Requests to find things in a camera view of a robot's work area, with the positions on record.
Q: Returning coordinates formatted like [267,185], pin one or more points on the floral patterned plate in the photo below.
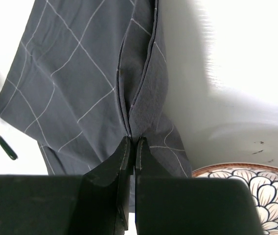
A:
[262,181]

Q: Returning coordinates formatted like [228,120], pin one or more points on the dark grey checked cloth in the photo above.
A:
[86,74]

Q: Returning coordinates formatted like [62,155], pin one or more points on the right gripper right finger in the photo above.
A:
[168,205]

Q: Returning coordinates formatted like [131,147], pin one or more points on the gold fork green handle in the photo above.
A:
[7,149]

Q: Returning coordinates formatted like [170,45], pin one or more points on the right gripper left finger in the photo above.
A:
[103,201]

